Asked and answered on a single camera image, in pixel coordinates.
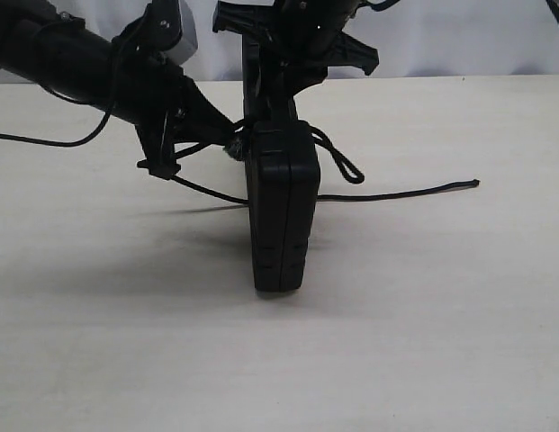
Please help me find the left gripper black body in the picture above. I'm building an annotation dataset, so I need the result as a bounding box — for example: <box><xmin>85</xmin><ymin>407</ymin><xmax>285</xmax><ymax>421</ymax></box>
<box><xmin>136</xmin><ymin>62</ymin><xmax>189</xmax><ymax>179</ymax></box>

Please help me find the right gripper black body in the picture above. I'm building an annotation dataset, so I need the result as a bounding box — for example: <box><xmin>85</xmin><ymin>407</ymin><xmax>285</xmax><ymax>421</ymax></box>
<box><xmin>212</xmin><ymin>0</ymin><xmax>379</xmax><ymax>75</ymax></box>

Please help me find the black cord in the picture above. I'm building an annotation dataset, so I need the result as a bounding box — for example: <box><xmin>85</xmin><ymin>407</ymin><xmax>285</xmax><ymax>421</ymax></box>
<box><xmin>168</xmin><ymin>120</ymin><xmax>481</xmax><ymax>206</ymax></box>

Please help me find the black plastic carrying case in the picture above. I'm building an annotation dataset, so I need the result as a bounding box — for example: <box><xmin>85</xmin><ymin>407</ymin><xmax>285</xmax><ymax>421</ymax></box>
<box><xmin>246</xmin><ymin>121</ymin><xmax>320</xmax><ymax>293</ymax></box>

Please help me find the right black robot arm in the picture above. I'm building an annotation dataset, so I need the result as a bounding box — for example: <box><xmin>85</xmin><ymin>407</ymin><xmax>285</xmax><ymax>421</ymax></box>
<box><xmin>212</xmin><ymin>1</ymin><xmax>397</xmax><ymax>120</ymax></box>

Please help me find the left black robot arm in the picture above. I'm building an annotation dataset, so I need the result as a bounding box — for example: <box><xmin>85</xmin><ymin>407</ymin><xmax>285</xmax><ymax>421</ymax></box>
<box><xmin>0</xmin><ymin>1</ymin><xmax>238</xmax><ymax>180</ymax></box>

